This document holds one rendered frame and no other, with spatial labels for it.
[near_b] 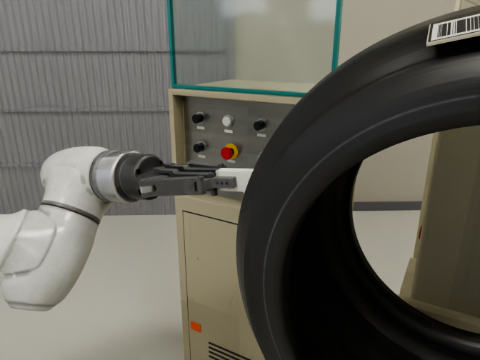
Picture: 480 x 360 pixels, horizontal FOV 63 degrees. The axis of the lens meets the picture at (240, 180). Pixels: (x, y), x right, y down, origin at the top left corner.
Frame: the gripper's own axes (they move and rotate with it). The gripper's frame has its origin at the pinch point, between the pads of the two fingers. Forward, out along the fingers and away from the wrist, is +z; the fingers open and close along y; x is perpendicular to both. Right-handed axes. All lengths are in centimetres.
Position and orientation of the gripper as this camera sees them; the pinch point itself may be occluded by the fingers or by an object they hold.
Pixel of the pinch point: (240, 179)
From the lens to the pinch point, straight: 54.9
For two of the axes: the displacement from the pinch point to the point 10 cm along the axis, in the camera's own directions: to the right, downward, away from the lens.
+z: 8.6, 0.3, -5.1
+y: 5.0, -2.9, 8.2
